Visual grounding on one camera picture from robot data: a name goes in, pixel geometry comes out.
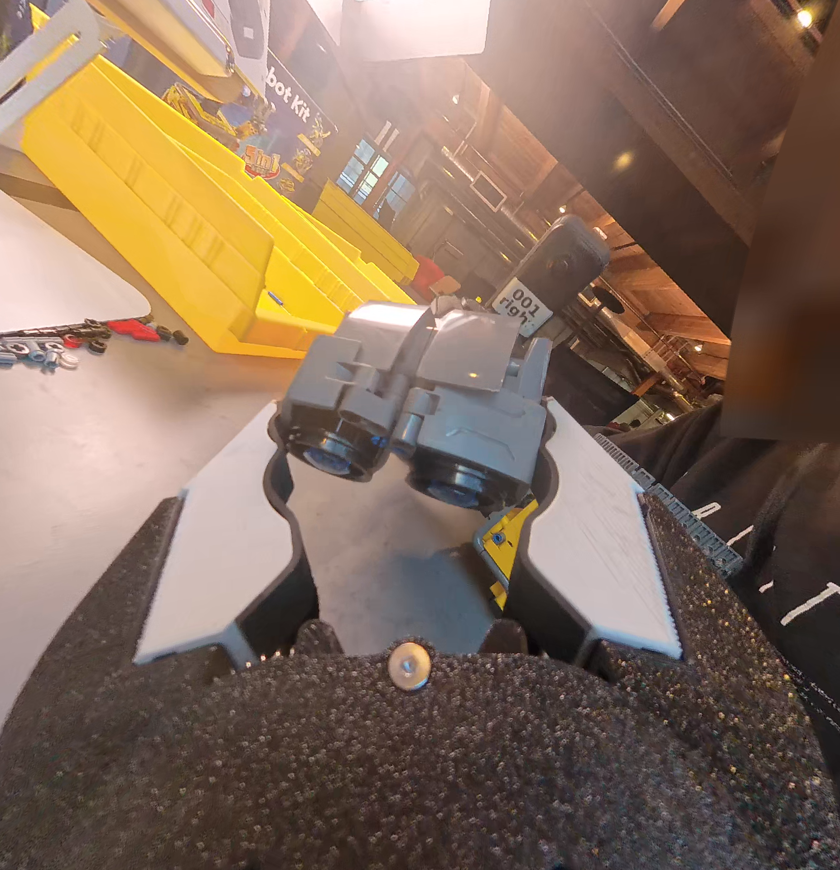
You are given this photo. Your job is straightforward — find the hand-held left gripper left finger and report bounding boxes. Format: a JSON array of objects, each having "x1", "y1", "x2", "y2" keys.
[{"x1": 133, "y1": 400, "x2": 320, "y2": 666}]

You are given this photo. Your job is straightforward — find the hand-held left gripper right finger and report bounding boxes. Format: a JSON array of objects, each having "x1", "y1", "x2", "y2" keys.
[{"x1": 515, "y1": 397, "x2": 684, "y2": 660}]

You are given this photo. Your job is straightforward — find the yellow toy robot body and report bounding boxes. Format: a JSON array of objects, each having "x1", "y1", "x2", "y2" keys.
[{"x1": 473, "y1": 431, "x2": 743, "y2": 609}]

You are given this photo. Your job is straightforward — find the grey Lego engine assembly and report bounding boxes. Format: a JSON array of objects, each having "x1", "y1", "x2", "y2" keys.
[{"x1": 276, "y1": 295, "x2": 553, "y2": 511}]

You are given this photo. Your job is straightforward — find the grey desk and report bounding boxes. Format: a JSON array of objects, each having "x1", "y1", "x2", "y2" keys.
[{"x1": 0, "y1": 153, "x2": 516, "y2": 755}]

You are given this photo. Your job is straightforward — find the stack of yellow bins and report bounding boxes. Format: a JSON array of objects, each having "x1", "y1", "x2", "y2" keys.
[{"x1": 311, "y1": 180, "x2": 421, "y2": 286}]

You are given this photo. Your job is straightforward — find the red and black toy pieces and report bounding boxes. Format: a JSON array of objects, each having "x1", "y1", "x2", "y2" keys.
[{"x1": 53, "y1": 318, "x2": 190, "y2": 354}]

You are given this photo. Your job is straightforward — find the yellow plastic bin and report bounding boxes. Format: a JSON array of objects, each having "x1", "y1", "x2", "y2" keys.
[
  {"x1": 189, "y1": 146, "x2": 417, "y2": 327},
  {"x1": 22, "y1": 54, "x2": 346, "y2": 358}
]

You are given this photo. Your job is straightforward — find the pile of grey toy pieces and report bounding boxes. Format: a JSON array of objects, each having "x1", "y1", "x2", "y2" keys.
[{"x1": 0, "y1": 333, "x2": 81, "y2": 371}]

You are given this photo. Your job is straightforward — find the blue toy kit box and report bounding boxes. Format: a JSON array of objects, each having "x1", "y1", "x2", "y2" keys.
[{"x1": 162, "y1": 48, "x2": 339, "y2": 198}]

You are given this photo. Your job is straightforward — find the white book stand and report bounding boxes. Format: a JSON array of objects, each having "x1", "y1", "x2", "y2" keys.
[{"x1": 0, "y1": 0, "x2": 271, "y2": 334}]

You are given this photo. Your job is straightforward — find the instruction booklet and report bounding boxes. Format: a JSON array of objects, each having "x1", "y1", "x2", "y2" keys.
[{"x1": 158, "y1": 0, "x2": 271, "y2": 99}]

